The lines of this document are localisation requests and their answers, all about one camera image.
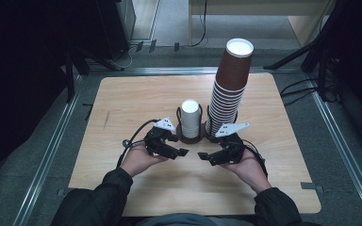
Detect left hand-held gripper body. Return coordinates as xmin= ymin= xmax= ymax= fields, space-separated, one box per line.
xmin=143 ymin=117 xmax=177 ymax=157

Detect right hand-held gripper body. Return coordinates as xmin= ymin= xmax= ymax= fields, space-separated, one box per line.
xmin=215 ymin=122 xmax=251 ymax=165

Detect black wire cup holder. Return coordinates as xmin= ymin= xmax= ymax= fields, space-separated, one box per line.
xmin=174 ymin=105 xmax=239 ymax=146

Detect brown ribbed paper cup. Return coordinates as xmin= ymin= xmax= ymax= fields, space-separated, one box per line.
xmin=215 ymin=38 xmax=255 ymax=92

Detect person's right hand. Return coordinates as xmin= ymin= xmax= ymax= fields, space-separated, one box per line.
xmin=219 ymin=148 xmax=273 ymax=194

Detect person's left hand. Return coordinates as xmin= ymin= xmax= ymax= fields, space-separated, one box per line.
xmin=120 ymin=144 xmax=170 ymax=179

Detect person's grey-blue clothing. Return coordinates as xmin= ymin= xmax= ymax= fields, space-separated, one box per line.
xmin=136 ymin=213 xmax=255 ymax=226

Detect grey tape piece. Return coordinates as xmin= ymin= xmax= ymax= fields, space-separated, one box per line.
xmin=57 ymin=187 xmax=74 ymax=198
xmin=300 ymin=181 xmax=325 ymax=194

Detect black metal stand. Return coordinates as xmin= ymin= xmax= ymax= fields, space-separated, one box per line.
xmin=63 ymin=46 xmax=91 ymax=104

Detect black computer case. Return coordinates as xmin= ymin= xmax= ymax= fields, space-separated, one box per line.
xmin=95 ymin=0 xmax=137 ymax=61

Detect black tripod stand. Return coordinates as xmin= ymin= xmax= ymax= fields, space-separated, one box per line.
xmin=263 ymin=0 xmax=350 ymax=102

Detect light wooden desk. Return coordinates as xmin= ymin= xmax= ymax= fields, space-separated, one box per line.
xmin=188 ymin=0 xmax=338 ymax=49

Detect left hand-held gripper black cable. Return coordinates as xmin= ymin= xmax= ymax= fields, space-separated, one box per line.
xmin=116 ymin=119 xmax=161 ymax=168

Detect hand-held gripper black cable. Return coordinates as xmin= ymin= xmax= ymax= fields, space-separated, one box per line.
xmin=240 ymin=138 xmax=269 ymax=177
xmin=116 ymin=119 xmax=161 ymax=168

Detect right hand-held gripper black cable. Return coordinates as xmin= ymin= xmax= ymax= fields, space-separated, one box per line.
xmin=240 ymin=138 xmax=269 ymax=177

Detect black floor cable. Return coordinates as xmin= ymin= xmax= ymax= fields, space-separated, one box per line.
xmin=282 ymin=89 xmax=317 ymax=107
xmin=279 ymin=77 xmax=319 ymax=97

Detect white floor cable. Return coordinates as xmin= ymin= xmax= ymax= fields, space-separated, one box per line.
xmin=115 ymin=43 xmax=138 ymax=70

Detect aluminium floor rail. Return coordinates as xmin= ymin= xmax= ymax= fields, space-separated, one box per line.
xmin=12 ymin=74 xmax=83 ymax=226
xmin=310 ymin=90 xmax=362 ymax=226

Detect black hanging cable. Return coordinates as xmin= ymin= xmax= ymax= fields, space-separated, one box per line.
xmin=189 ymin=0 xmax=209 ymax=48

